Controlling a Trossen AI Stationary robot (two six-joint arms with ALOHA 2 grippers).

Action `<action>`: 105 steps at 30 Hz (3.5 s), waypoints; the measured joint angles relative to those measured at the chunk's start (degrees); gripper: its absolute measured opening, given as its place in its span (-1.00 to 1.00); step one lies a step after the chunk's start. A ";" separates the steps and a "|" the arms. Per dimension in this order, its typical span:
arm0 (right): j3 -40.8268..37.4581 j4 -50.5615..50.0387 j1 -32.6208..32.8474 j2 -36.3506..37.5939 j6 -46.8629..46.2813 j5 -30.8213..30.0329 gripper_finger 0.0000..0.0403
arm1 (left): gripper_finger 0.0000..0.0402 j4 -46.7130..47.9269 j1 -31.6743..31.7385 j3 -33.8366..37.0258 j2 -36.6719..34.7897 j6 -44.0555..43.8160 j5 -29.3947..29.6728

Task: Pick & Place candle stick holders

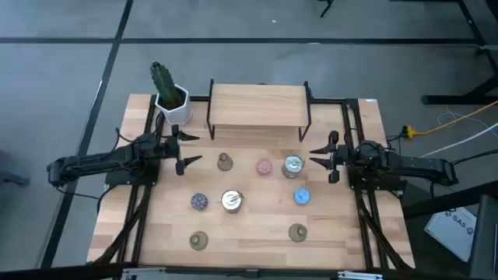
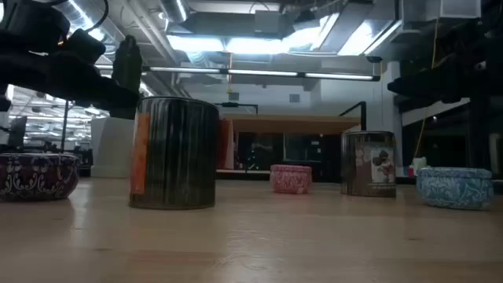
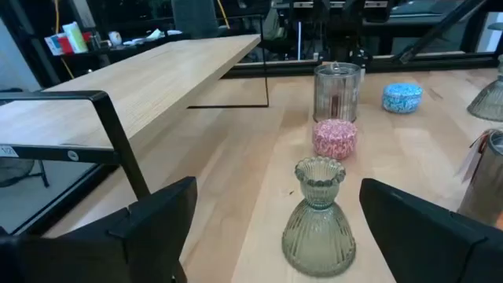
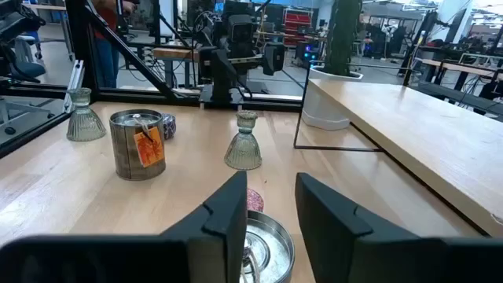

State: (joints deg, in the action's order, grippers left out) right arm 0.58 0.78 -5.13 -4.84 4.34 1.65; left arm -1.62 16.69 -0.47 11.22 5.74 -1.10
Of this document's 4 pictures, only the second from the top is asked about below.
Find wooden shelf riser black legs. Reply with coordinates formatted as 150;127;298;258
214;101;369;137

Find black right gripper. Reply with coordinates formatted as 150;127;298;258
387;58;472;106

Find blue patterned round tin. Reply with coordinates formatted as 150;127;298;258
416;167;495;211

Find metal can orange label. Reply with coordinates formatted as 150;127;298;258
128;96;220;211

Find green white bottle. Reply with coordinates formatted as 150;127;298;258
411;156;428;178

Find green cactus plant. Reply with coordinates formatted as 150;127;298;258
112;34;143;95

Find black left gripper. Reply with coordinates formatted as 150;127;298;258
0;50;141;114

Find metal can picture label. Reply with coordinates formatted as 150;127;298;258
340;130;398;198

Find orange panel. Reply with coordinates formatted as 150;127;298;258
217;119;236;171

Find yellow extension cable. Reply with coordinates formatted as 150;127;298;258
414;19;440;158

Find pink patterned round tin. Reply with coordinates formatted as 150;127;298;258
270;164;313;195

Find black metal stand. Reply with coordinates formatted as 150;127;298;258
59;100;71;153

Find dark computer monitor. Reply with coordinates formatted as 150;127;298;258
7;116;28;149

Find long ceiling light bar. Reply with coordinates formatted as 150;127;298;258
143;65;381;83

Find purple floral round tin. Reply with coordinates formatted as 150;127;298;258
0;152;80;203

